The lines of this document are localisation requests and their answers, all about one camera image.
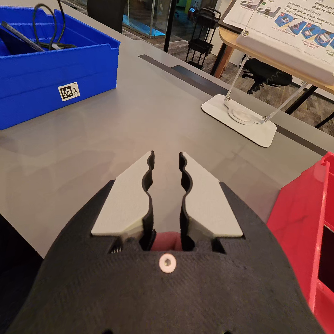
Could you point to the printed instruction sheet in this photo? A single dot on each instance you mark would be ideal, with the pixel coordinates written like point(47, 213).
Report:
point(287, 23)

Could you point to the blue plastic bin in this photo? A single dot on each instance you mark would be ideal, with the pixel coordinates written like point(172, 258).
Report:
point(39, 78)

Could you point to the black utility cart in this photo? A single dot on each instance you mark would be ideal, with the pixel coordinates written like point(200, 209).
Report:
point(199, 45)

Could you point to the black high-back chair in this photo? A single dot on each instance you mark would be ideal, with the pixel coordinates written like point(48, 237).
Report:
point(107, 15)

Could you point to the slim dark usb hub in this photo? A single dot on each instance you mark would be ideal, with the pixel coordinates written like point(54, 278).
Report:
point(20, 35)

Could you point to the black office chair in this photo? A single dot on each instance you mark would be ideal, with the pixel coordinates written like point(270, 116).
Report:
point(271, 70)

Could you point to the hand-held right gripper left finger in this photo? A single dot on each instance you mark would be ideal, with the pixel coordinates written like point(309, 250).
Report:
point(125, 206)

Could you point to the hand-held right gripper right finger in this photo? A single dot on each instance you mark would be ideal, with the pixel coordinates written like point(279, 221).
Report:
point(211, 208)

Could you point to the red plastic bin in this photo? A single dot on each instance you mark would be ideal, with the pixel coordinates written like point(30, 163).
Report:
point(294, 221)

